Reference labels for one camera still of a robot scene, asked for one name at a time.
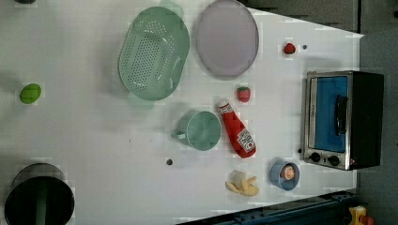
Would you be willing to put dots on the yellow red toy object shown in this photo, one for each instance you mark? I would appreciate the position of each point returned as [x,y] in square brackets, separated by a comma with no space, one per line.
[360,217]

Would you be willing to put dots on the red ketchup bottle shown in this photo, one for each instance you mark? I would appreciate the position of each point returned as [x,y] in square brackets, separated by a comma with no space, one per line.
[239,137]

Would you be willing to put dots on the orange slice toy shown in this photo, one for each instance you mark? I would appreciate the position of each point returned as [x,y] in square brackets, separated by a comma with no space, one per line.
[287,172]

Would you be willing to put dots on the green perforated colander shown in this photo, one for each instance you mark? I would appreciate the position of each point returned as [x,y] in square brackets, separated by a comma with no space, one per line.
[154,53]

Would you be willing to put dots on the round lilac plate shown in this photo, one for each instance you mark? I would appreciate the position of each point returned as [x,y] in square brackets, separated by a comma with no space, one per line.
[227,38]

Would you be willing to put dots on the green lime toy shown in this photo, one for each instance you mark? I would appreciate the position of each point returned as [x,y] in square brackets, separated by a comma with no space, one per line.
[30,93]

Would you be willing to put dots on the silver toaster oven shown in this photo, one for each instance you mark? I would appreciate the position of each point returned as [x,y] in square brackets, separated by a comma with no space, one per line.
[343,119]

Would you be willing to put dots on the red toy strawberry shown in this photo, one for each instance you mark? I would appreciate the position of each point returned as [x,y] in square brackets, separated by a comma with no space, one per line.
[244,94]

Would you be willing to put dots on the peeled toy banana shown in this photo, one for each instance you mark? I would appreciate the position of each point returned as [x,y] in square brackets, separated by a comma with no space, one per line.
[241,184]

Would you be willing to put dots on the green mug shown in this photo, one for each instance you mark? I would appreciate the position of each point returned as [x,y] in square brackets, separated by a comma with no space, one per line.
[199,130]

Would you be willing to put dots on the blue bowl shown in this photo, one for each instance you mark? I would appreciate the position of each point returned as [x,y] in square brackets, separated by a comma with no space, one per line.
[279,182]

